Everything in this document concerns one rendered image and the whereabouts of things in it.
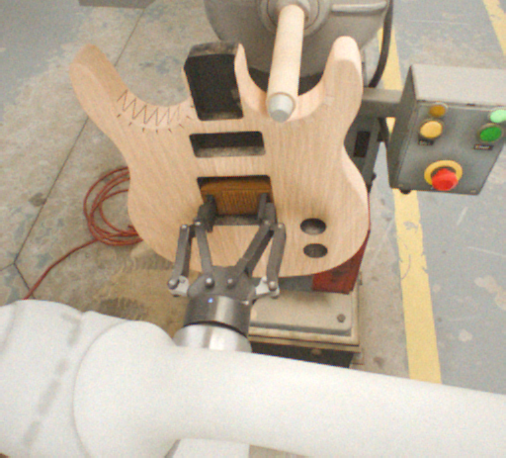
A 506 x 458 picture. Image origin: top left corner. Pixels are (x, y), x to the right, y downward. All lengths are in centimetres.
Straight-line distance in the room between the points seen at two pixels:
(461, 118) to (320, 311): 82
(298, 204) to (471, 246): 149
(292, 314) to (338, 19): 94
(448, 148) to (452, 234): 129
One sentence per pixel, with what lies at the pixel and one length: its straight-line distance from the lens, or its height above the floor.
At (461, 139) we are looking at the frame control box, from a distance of 85.
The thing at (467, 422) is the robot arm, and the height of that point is 128.
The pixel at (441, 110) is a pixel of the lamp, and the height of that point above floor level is 111.
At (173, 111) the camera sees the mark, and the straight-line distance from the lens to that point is 64.
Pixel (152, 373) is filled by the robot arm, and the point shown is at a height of 127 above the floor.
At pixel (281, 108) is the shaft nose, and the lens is 51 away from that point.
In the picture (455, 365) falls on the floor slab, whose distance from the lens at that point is 183.
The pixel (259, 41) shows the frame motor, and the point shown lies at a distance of 74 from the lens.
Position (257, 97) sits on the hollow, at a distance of 60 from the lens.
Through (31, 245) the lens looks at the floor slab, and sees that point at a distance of 213.
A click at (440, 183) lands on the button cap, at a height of 98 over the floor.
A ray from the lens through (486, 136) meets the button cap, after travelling 84.
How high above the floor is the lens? 157
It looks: 49 degrees down
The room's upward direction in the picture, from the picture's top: straight up
